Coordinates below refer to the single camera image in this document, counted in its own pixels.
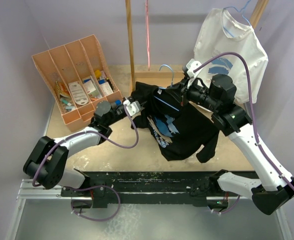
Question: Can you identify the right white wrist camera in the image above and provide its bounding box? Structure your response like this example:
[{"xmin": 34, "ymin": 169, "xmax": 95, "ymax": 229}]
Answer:
[{"xmin": 182, "ymin": 58, "xmax": 202, "ymax": 86}]

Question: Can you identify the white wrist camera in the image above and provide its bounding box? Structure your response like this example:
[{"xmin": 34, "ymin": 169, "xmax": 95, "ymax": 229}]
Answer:
[
  {"xmin": 123, "ymin": 99, "xmax": 142, "ymax": 117},
  {"xmin": 182, "ymin": 58, "xmax": 202, "ymax": 86}
]

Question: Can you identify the white t-shirt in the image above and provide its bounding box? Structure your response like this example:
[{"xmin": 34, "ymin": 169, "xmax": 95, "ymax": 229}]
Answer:
[{"xmin": 193, "ymin": 8, "xmax": 269, "ymax": 104}]

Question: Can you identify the spiral notebook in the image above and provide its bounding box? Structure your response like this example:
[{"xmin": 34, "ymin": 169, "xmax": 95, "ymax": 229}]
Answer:
[{"xmin": 55, "ymin": 81, "xmax": 71, "ymax": 98}]

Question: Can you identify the black t-shirt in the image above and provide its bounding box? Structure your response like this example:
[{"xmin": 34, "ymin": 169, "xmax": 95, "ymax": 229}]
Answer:
[{"xmin": 131, "ymin": 81, "xmax": 220, "ymax": 163}]

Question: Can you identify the aluminium frame rail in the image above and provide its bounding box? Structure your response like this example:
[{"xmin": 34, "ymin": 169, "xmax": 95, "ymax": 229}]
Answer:
[{"xmin": 7, "ymin": 179, "xmax": 293, "ymax": 240}]

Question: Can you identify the wooden clothes rack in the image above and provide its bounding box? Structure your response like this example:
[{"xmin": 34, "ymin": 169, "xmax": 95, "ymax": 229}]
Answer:
[{"xmin": 125, "ymin": 0, "xmax": 269, "ymax": 93}]

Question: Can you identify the white red box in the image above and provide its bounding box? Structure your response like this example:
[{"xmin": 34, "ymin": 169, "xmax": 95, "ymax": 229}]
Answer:
[{"xmin": 83, "ymin": 80, "xmax": 100, "ymax": 98}]

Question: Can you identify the blue wire hanger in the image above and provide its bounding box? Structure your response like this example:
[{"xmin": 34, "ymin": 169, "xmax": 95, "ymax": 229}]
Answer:
[{"xmin": 152, "ymin": 64, "xmax": 180, "ymax": 112}]

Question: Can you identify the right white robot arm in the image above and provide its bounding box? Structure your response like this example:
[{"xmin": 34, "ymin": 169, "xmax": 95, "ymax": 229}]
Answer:
[{"xmin": 179, "ymin": 74, "xmax": 294, "ymax": 215}]

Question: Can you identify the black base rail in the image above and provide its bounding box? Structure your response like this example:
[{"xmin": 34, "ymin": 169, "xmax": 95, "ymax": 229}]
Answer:
[{"xmin": 61, "ymin": 171, "xmax": 236, "ymax": 210}]

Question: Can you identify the pink desk organizer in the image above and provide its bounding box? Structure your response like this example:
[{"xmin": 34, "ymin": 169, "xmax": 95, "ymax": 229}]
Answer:
[{"xmin": 32, "ymin": 35, "xmax": 123, "ymax": 131}]

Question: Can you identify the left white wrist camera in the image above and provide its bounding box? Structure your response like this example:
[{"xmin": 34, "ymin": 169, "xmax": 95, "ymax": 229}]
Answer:
[{"xmin": 123, "ymin": 99, "xmax": 142, "ymax": 117}]

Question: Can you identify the white paper card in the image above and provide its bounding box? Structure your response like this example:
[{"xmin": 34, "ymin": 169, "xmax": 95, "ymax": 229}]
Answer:
[{"xmin": 68, "ymin": 81, "xmax": 89, "ymax": 106}]

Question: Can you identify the blue hanger under white shirt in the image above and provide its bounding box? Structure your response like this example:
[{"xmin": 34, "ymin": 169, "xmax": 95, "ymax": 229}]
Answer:
[{"xmin": 221, "ymin": 0, "xmax": 252, "ymax": 38}]

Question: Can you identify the blue capped bottle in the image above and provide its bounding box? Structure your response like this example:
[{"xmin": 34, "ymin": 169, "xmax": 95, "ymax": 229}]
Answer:
[{"xmin": 113, "ymin": 99, "xmax": 122, "ymax": 106}]

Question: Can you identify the pink wire hanger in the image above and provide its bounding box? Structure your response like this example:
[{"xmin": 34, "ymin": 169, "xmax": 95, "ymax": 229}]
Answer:
[{"xmin": 145, "ymin": 0, "xmax": 151, "ymax": 71}]

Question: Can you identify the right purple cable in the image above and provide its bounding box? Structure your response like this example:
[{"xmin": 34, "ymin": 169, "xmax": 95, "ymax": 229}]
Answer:
[{"xmin": 193, "ymin": 51, "xmax": 294, "ymax": 216}]

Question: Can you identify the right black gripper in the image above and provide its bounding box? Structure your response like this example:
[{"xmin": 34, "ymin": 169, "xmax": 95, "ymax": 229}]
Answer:
[{"xmin": 166, "ymin": 75, "xmax": 220, "ymax": 113}]

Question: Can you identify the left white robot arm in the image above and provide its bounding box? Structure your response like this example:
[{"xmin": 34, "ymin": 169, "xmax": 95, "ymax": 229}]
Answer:
[{"xmin": 23, "ymin": 97, "xmax": 145, "ymax": 196}]

